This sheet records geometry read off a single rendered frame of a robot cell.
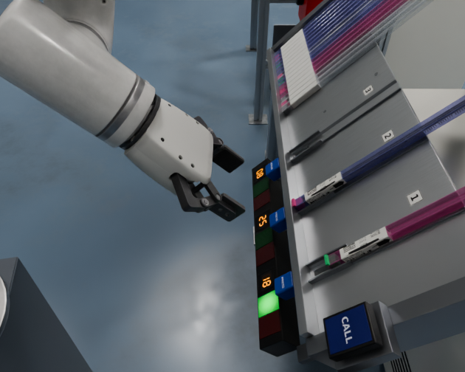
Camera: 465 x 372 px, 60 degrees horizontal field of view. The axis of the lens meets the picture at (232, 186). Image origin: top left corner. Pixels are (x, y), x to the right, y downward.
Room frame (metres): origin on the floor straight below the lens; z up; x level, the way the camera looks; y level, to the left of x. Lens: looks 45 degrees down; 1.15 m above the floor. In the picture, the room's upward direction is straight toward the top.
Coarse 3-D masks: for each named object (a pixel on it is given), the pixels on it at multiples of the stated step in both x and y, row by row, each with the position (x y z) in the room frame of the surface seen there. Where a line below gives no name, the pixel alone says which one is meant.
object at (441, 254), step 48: (336, 96) 0.56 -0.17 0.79; (384, 96) 0.49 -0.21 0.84; (336, 144) 0.46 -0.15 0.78; (384, 144) 0.41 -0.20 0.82; (432, 144) 0.37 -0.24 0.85; (336, 192) 0.37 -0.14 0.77; (384, 192) 0.33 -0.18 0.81; (432, 192) 0.30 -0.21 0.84; (336, 240) 0.30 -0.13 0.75; (432, 240) 0.25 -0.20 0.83; (336, 288) 0.24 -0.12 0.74; (384, 288) 0.22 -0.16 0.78; (432, 288) 0.20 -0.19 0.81
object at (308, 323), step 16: (272, 64) 0.78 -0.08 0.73; (272, 80) 0.71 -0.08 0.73; (272, 96) 0.66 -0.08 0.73; (288, 128) 0.57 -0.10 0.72; (288, 144) 0.52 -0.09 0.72; (288, 160) 0.48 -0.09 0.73; (288, 176) 0.44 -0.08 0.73; (288, 192) 0.40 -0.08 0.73; (288, 208) 0.37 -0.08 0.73; (288, 224) 0.35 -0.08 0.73; (304, 240) 0.33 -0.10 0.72; (304, 256) 0.30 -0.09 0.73; (304, 272) 0.27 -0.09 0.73; (304, 288) 0.25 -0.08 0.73; (304, 304) 0.23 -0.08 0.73; (304, 320) 0.21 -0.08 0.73; (304, 336) 0.19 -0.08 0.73
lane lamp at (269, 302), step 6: (270, 294) 0.28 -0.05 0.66; (258, 300) 0.28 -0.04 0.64; (264, 300) 0.28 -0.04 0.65; (270, 300) 0.27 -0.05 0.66; (276, 300) 0.27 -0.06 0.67; (258, 306) 0.27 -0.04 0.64; (264, 306) 0.27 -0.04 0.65; (270, 306) 0.26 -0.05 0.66; (276, 306) 0.26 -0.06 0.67; (258, 312) 0.26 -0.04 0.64; (264, 312) 0.26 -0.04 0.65; (270, 312) 0.26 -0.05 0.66
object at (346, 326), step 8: (344, 312) 0.18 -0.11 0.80; (352, 312) 0.18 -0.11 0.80; (360, 312) 0.18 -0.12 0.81; (328, 320) 0.18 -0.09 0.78; (336, 320) 0.18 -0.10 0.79; (344, 320) 0.18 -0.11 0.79; (352, 320) 0.17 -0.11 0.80; (360, 320) 0.17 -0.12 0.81; (328, 328) 0.18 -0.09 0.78; (336, 328) 0.17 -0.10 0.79; (344, 328) 0.17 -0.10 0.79; (352, 328) 0.17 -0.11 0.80; (360, 328) 0.16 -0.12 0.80; (368, 328) 0.16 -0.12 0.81; (328, 336) 0.17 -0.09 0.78; (336, 336) 0.17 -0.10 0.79; (344, 336) 0.16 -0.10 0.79; (352, 336) 0.16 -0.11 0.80; (360, 336) 0.16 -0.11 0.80; (368, 336) 0.16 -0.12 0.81; (336, 344) 0.16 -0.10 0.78; (344, 344) 0.16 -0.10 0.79; (352, 344) 0.15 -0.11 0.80; (360, 344) 0.15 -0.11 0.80; (336, 352) 0.15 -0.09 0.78
